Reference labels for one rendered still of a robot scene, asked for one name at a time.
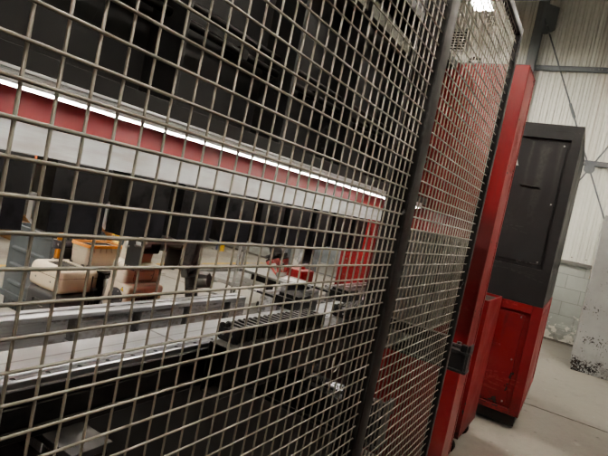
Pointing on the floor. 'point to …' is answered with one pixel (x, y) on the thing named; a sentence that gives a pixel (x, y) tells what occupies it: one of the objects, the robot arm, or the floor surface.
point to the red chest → (478, 363)
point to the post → (398, 224)
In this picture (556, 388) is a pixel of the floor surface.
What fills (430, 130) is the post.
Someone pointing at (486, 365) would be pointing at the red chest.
